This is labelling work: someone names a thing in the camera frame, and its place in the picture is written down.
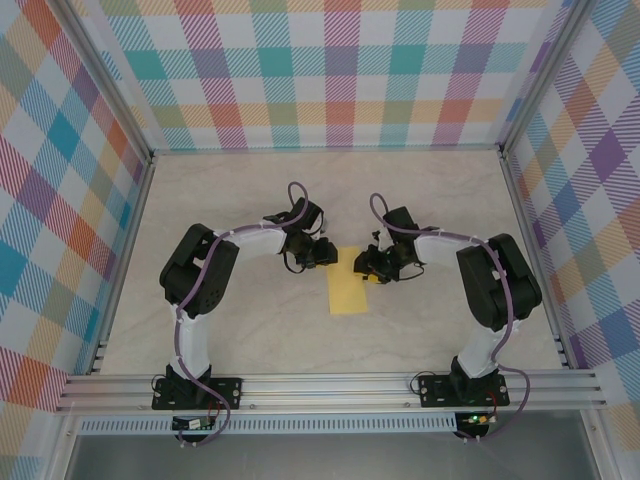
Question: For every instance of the yellow cloth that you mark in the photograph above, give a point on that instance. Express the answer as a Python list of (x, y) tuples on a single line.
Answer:
[(347, 295)]

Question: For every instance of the thin aluminium wall rail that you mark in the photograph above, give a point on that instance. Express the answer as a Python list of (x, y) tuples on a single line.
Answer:
[(325, 148)]

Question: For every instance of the aluminium frame post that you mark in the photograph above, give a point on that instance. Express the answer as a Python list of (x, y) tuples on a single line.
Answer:
[(539, 75), (110, 85)]

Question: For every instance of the left aluminium side rail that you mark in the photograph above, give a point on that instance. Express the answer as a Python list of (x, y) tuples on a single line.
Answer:
[(121, 270)]

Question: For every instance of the wide aluminium base rail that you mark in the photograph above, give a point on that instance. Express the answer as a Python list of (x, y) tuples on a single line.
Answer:
[(325, 392)]

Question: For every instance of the right aluminium frame post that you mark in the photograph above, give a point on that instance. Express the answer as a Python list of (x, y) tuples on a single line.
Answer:
[(539, 75)]

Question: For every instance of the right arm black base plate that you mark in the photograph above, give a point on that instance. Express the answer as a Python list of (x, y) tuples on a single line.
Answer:
[(432, 390)]

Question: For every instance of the aluminium side rail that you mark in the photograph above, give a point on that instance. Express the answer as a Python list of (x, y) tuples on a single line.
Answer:
[(121, 270), (534, 260)]

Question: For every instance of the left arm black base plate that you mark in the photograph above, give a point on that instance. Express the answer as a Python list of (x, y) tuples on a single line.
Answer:
[(227, 392)]

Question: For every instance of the right aluminium side rail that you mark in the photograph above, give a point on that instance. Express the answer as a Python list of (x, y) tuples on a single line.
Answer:
[(534, 260)]

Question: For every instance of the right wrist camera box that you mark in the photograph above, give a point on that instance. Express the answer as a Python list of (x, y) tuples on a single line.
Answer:
[(378, 240)]

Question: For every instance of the left aluminium frame post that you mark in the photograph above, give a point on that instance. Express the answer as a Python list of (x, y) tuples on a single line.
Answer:
[(110, 85)]

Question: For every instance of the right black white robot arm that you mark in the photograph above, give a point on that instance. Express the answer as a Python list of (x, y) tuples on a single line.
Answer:
[(500, 290)]

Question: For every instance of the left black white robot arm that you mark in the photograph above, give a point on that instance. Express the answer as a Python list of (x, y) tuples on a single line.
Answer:
[(200, 285)]

